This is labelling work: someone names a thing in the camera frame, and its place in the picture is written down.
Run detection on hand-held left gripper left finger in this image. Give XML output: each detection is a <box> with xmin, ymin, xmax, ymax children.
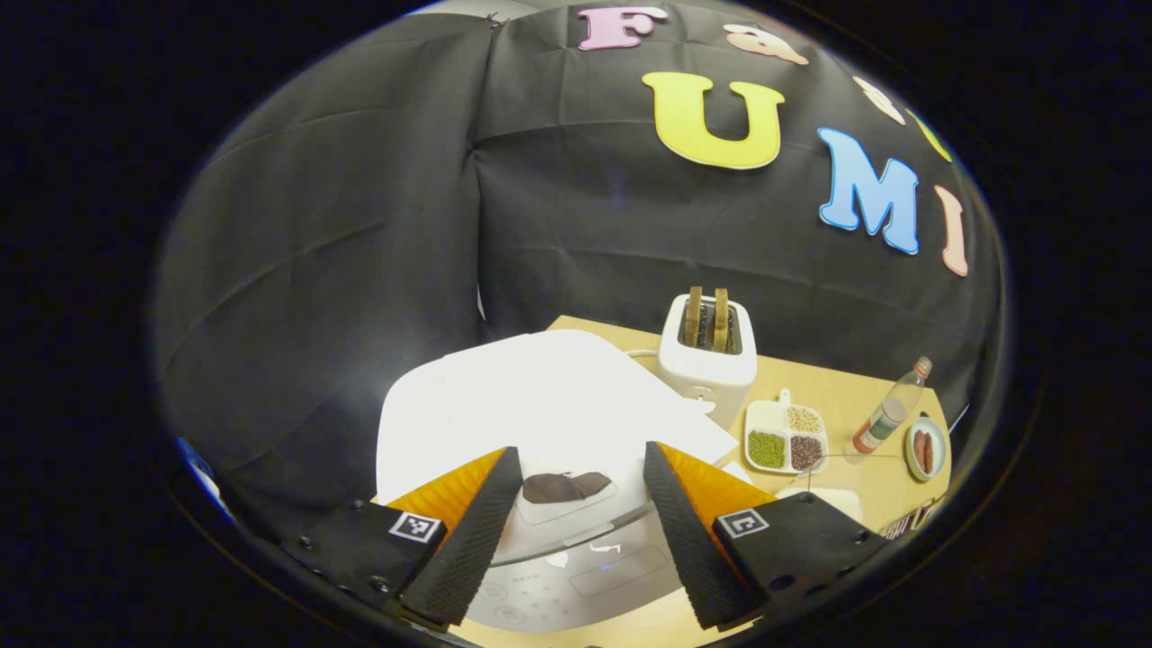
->
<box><xmin>279</xmin><ymin>445</ymin><xmax>525</xmax><ymax>628</ymax></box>

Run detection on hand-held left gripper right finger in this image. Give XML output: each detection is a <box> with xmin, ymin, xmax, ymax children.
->
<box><xmin>643</xmin><ymin>441</ymin><xmax>901</xmax><ymax>631</ymax></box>

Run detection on white rice cooker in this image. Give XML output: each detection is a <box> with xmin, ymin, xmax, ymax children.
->
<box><xmin>375</xmin><ymin>328</ymin><xmax>741</xmax><ymax>633</ymax></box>

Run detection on clear container of rice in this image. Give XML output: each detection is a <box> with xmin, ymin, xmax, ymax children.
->
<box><xmin>774</xmin><ymin>454</ymin><xmax>910</xmax><ymax>532</ymax></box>

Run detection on clear chopstick holder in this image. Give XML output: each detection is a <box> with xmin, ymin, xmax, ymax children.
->
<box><xmin>877</xmin><ymin>499</ymin><xmax>937</xmax><ymax>541</ymax></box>

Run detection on white divided bean dish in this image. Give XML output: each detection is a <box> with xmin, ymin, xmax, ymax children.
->
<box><xmin>743</xmin><ymin>389</ymin><xmax>829</xmax><ymax>475</ymax></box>

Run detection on white toaster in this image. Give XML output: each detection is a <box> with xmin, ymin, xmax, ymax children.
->
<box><xmin>657</xmin><ymin>292</ymin><xmax>759</xmax><ymax>428</ymax></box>

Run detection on clear plastic water bottle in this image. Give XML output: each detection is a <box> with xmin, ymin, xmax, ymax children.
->
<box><xmin>850</xmin><ymin>356</ymin><xmax>933</xmax><ymax>455</ymax></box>

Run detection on pale green plate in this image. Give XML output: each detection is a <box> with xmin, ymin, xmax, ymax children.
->
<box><xmin>904</xmin><ymin>414</ymin><xmax>949</xmax><ymax>482</ymax></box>

